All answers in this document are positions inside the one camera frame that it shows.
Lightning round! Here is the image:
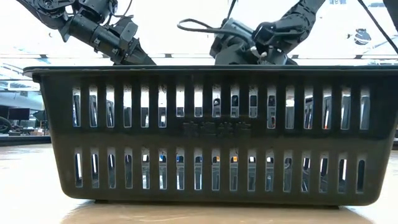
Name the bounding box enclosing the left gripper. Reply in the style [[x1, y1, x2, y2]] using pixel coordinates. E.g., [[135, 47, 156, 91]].
[[105, 39, 156, 66]]

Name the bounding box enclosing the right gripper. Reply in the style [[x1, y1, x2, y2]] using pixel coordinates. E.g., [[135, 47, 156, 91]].
[[210, 17, 298, 65]]

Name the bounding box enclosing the black slotted plastic basket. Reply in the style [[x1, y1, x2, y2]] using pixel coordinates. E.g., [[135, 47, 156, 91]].
[[23, 64, 398, 207]]

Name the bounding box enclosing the black monitor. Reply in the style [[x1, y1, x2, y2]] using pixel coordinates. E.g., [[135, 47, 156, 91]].
[[7, 108, 31, 121]]

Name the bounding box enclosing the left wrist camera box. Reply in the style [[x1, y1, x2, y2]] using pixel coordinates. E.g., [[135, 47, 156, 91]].
[[119, 17, 139, 44]]

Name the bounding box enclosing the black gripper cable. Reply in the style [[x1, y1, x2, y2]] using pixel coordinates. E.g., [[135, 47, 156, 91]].
[[177, 17, 259, 47]]

